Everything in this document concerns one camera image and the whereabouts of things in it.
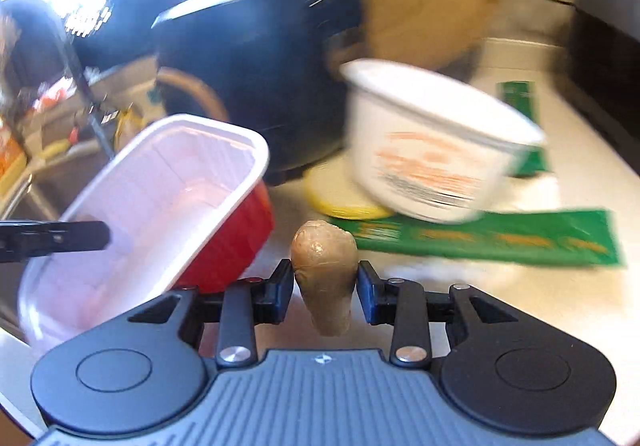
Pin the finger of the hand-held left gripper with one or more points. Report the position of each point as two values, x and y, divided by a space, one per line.
75 236

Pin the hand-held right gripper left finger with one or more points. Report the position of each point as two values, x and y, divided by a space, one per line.
280 296

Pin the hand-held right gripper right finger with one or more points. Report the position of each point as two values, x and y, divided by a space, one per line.
367 296

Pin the red foil tray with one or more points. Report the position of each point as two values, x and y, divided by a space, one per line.
150 206

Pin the steel sink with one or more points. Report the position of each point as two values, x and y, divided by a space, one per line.
30 196

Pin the yellow round lid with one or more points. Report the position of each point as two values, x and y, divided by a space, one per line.
330 196

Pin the long green packet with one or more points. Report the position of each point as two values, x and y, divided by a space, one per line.
500 238

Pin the white paper bowl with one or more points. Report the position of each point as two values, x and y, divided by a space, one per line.
425 161

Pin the metal faucet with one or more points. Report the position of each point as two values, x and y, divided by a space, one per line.
82 81

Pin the short green packet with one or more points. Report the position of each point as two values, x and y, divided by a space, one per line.
520 99

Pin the grey rice cooker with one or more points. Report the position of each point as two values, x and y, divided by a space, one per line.
605 41

